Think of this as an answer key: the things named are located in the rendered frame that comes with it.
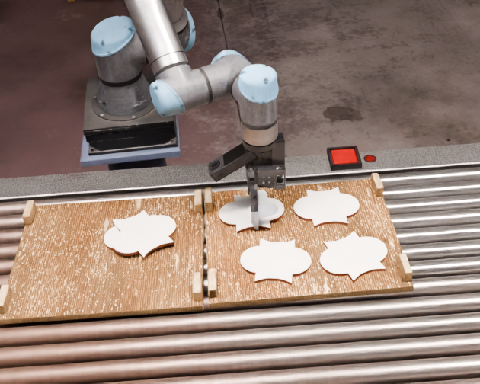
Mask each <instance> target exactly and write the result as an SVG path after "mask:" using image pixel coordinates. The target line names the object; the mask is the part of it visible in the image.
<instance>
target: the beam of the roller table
mask: <svg viewBox="0 0 480 384"><path fill-rule="evenodd" d="M359 154H360V158H361V161H362V168H358V169H348V170H338V171H331V168H330V165H329V160H328V155H307V156H297V157H286V158H285V169H286V181H301V180H312V179H322V178H342V177H353V176H364V175H372V173H378V174H394V173H404V172H414V171H434V170H445V169H455V168H475V167H480V143H470V144H460V145H449V146H430V147H419V148H409V149H389V150H379V151H368V152H359ZM365 155H374V156H376V161H375V162H365V161H364V160H363V157H364V156H365ZM208 164H209V163H205V164H195V165H175V166H164V167H154V168H134V169H123V170H113V171H93V172H82V173H72V174H52V175H42V176H31V177H21V178H1V179H0V203H6V202H16V201H27V200H46V199H57V198H67V197H87V196H97V195H108V194H128V193H139V192H149V191H160V190H180V189H190V188H200V187H220V186H230V185H241V184H247V178H246V169H245V165H244V166H243V167H241V168H240V169H238V170H236V171H234V172H232V173H231V174H229V175H228V176H226V177H224V178H223V179H221V180H220V181H217V182H215V181H214V180H213V179H212V178H211V177H210V176H209V169H208Z"/></svg>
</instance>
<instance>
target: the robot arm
mask: <svg viewBox="0 0 480 384"><path fill-rule="evenodd" d="M124 1H125V4H126V6H127V9H128V11H129V13H130V17H131V18H132V19H131V18H128V17H126V16H121V17H119V16H114V17H111V18H107V19H105V20H103V21H101V22H100V23H99V24H97V25H96V26H95V27H94V30H93V31H92V32H91V49H92V52H93V54H94V59H95V63H96V66H97V71H98V77H99V85H98V94H97V101H98V106H99V108H100V109H101V110H102V111H103V112H105V113H106V114H110V115H114V116H128V115H132V114H136V113H139V112H140V111H142V110H144V109H146V108H147V107H148V106H149V105H150V104H151V102H152V103H153V104H154V107H155V109H156V110H157V112H158V113H159V114H160V115H161V116H163V117H168V116H172V115H175V114H179V113H181V114H182V113H184V112H185V111H186V110H190V109H193V108H195V107H200V106H203V105H205V104H208V103H212V102H214V101H218V100H221V99H223V98H227V97H230V96H232V97H233V98H234V99H235V100H236V101H237V102H239V104H240V109H241V126H242V140H243V143H241V144H240V145H238V146H236V147H235V148H233V149H231V150H230V151H228V152H227V153H225V154H223V155H221V156H220V157H218V158H217V159H215V160H213V161H212V162H210V163H209V164H208V169H209V176H210V177H211V178H212V179H213V180H214V181H215V182H217V181H220V180H221V179H223V178H224V177H226V176H228V175H229V174H231V173H232V172H234V171H236V170H238V169H240V168H241V167H243V166H244V165H245V169H246V178H247V185H248V195H250V204H251V224H252V225H253V226H254V228H255V229H256V230H259V222H258V220H259V219H263V218H265V217H268V216H272V215H274V214H276V213H277V212H278V206H277V205H276V204H274V203H271V202H269V201H268V199H267V193H266V192H265V191H264V190H259V191H258V188H262V187H267V188H275V190H279V189H286V169H285V140H284V138H283V133H278V122H277V95H278V91H279V88H278V84H277V74H276V72H275V71H274V69H272V68H271V67H270V66H266V65H261V64H255V65H252V64H251V63H250V62H249V61H248V60H247V59H246V58H245V57H244V56H242V55H241V54H239V53H238V52H236V51H234V50H223V51H222V52H220V53H219V54H218V55H217V56H215V57H214V58H213V61H212V62H211V64H210V65H208V66H204V67H200V68H198V69H193V70H191V67H190V65H189V62H188V60H187V57H186V55H185V52H187V51H188V50H190V49H191V48H192V47H193V45H194V42H195V36H196V34H195V30H194V28H195V26H194V21H193V18H192V17H191V15H190V12H189V11H188V10H187V9H186V8H184V6H183V3H184V0H124ZM148 63H149V64H150V66H151V68H152V71H153V73H154V76H155V79H156V81H155V82H153V83H152V84H151V85H149V83H148V82H147V80H146V78H145V76H144V75H143V73H142V67H141V66H143V65H145V64H148ZM282 177H283V179H282ZM278 183H283V184H278ZM258 194H259V204H258Z"/></svg>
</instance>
